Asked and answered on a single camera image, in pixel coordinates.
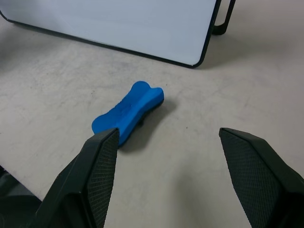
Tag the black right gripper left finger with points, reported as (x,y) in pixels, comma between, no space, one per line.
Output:
(90,175)

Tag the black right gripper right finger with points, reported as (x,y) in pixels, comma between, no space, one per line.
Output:
(256,175)

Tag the blue whiteboard eraser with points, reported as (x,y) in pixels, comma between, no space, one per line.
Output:
(129,110)

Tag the black-framed whiteboard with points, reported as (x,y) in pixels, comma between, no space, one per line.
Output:
(114,26)

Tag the black whiteboard stand leg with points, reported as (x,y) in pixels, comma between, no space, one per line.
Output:
(224,17)

